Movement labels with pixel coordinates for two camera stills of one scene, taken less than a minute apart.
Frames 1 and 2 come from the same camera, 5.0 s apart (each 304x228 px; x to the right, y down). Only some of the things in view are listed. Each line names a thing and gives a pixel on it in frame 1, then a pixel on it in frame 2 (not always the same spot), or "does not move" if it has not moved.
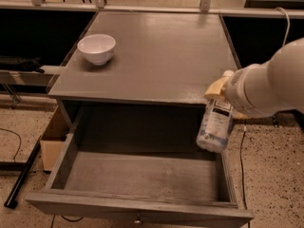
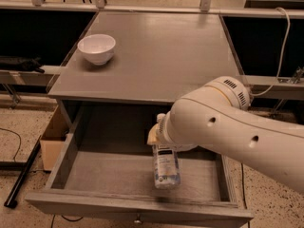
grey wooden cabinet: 141,77 does not move
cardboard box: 53,139 does not move
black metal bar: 11,200 does not move
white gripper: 239,90 -> 162,127
